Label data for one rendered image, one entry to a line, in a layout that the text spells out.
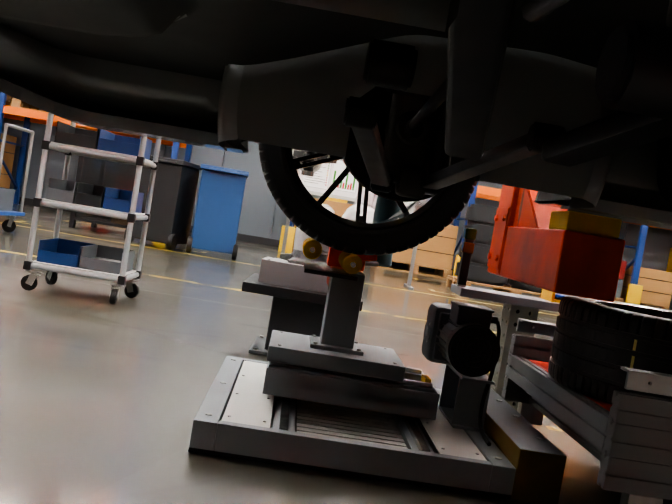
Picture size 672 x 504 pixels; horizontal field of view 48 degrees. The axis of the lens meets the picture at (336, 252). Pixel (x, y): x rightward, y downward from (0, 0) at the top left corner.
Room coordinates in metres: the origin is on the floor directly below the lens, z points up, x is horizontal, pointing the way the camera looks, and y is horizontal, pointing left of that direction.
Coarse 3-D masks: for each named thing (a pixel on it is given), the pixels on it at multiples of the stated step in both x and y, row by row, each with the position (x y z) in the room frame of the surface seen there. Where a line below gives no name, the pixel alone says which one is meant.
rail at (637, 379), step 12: (636, 372) 1.65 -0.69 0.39; (648, 372) 1.67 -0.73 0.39; (636, 384) 1.65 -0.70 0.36; (648, 384) 1.66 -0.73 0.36; (660, 384) 1.65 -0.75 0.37; (612, 396) 1.69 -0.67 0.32; (624, 396) 1.65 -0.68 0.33; (636, 396) 1.65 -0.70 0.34; (648, 396) 1.68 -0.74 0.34; (612, 408) 1.67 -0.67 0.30; (624, 408) 1.66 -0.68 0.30; (636, 408) 1.65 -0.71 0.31; (648, 408) 1.65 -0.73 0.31; (660, 408) 1.65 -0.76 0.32; (624, 420) 1.65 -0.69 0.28; (636, 420) 1.65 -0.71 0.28; (648, 420) 1.65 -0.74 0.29; (660, 420) 1.65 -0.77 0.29
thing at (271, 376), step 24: (264, 384) 2.11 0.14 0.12; (288, 384) 2.12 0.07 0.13; (312, 384) 2.12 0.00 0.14; (336, 384) 2.12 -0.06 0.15; (360, 384) 2.13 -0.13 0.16; (384, 384) 2.18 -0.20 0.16; (408, 384) 2.21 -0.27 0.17; (432, 384) 2.21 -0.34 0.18; (360, 408) 2.13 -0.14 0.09; (384, 408) 2.13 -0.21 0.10; (408, 408) 2.14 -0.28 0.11; (432, 408) 2.14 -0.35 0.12
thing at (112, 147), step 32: (64, 128) 3.94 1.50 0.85; (128, 160) 3.81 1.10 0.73; (64, 192) 3.84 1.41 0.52; (96, 192) 4.14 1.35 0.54; (128, 192) 4.15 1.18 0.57; (32, 224) 3.78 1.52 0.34; (128, 224) 3.81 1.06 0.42; (64, 256) 3.84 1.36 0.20; (96, 256) 4.14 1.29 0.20; (128, 256) 4.01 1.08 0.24; (32, 288) 3.81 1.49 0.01; (128, 288) 4.14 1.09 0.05
